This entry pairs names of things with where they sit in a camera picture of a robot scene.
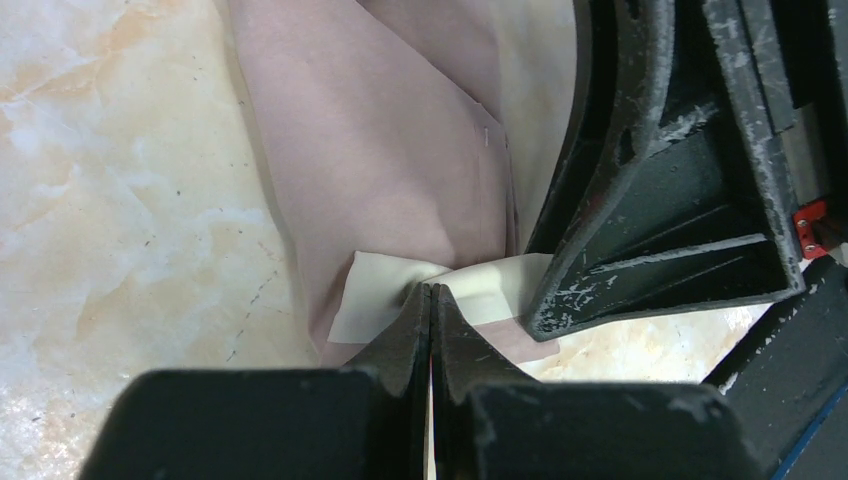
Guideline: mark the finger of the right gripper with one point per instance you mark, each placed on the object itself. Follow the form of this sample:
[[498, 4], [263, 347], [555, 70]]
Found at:
[[624, 61]]

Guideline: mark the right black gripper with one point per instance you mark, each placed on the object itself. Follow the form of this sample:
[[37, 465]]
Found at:
[[754, 132]]

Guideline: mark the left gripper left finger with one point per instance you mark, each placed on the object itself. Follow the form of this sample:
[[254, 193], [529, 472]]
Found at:
[[396, 445]]

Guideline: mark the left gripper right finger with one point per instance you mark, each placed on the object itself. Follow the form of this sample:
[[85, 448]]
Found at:
[[462, 363]]

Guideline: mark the pink underwear cream waistband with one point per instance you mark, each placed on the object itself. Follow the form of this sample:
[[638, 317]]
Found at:
[[411, 142]]

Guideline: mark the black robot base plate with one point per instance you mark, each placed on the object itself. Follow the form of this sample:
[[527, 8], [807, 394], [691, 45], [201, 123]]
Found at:
[[786, 379]]

